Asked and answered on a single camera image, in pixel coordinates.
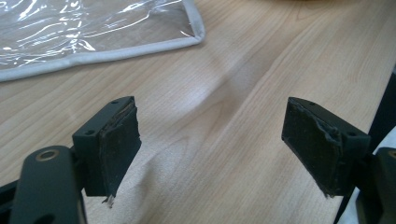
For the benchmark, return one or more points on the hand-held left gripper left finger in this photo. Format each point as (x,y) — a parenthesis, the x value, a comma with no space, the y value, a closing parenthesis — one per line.
(107,146)

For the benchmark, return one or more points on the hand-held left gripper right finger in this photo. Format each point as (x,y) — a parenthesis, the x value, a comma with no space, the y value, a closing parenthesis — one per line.
(320,146)

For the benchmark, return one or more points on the clear plastic bag grey trim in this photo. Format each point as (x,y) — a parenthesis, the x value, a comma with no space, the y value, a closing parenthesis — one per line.
(77,29)

